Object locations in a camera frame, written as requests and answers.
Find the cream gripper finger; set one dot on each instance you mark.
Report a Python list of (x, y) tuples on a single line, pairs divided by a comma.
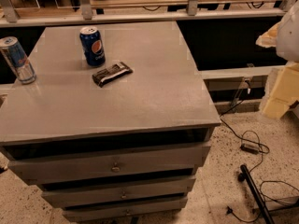
[(269, 38), (281, 91)]

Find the blue Pepsi can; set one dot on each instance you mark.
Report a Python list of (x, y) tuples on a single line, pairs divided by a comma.
[(92, 46)]

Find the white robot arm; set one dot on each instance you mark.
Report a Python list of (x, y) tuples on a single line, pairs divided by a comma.
[(284, 37)]

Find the Red Bull can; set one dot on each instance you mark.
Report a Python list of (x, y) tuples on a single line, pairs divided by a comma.
[(17, 59)]

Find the black power adapter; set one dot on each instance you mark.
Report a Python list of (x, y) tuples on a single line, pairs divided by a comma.
[(250, 148)]

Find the black pole on floor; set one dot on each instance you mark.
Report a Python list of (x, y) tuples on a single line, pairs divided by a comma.
[(257, 196)]

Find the top grey drawer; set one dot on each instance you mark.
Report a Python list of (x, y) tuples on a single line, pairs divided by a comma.
[(129, 161)]

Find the grey drawer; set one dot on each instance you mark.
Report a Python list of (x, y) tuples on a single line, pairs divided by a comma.
[(129, 161), (120, 191), (126, 209)]

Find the middle grey drawer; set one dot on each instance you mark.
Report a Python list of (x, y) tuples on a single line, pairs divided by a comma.
[(120, 191)]

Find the black snack bar wrapper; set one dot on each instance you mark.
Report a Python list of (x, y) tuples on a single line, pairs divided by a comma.
[(102, 77)]

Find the grey drawer cabinet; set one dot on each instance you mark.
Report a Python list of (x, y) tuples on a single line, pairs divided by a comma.
[(163, 102)]

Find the bottom grey drawer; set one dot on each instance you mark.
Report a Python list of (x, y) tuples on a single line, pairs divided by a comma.
[(126, 209)]

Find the metal railing frame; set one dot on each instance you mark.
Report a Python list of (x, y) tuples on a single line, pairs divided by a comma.
[(119, 11)]

